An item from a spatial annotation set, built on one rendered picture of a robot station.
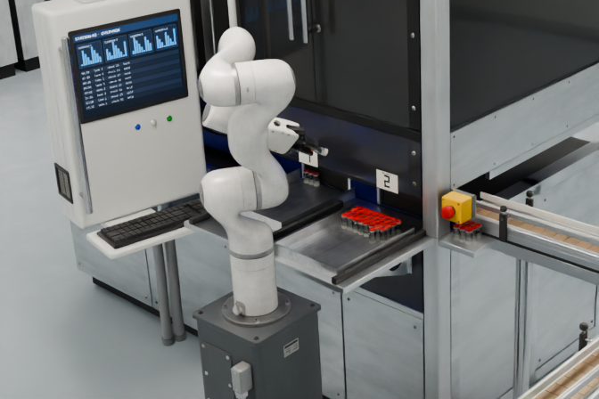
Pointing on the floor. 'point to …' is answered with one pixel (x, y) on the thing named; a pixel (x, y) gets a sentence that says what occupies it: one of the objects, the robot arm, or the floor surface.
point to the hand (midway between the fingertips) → (308, 146)
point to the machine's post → (435, 166)
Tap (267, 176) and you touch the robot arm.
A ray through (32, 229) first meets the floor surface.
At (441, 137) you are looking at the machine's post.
